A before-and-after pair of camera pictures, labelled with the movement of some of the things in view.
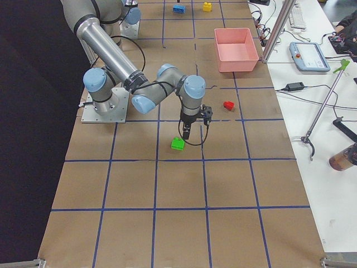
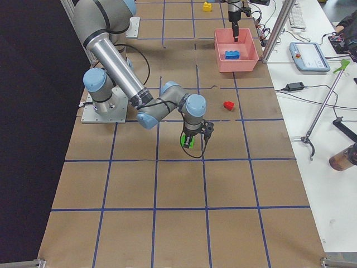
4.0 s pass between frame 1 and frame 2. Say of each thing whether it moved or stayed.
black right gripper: moved
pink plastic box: stayed
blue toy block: moved
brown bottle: stayed
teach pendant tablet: stayed
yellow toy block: stayed
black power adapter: stayed
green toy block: moved
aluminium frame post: stayed
